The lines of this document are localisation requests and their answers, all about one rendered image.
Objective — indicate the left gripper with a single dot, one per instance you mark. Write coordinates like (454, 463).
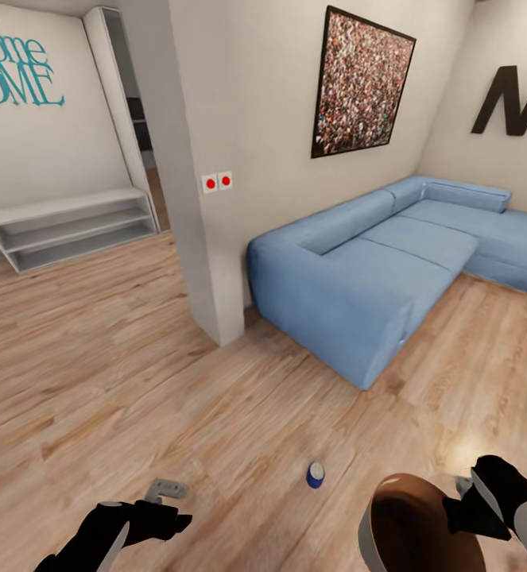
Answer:
(161, 521)

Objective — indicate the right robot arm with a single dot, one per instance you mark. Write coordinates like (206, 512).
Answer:
(494, 500)

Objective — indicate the can of soda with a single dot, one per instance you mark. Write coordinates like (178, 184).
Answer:
(315, 475)

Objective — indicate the decorative sign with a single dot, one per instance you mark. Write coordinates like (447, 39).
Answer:
(4, 85)
(506, 81)

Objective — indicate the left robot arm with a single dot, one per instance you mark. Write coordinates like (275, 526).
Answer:
(114, 525)

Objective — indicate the trash can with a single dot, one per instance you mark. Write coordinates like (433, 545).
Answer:
(405, 529)

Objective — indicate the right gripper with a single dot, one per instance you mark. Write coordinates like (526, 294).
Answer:
(462, 515)

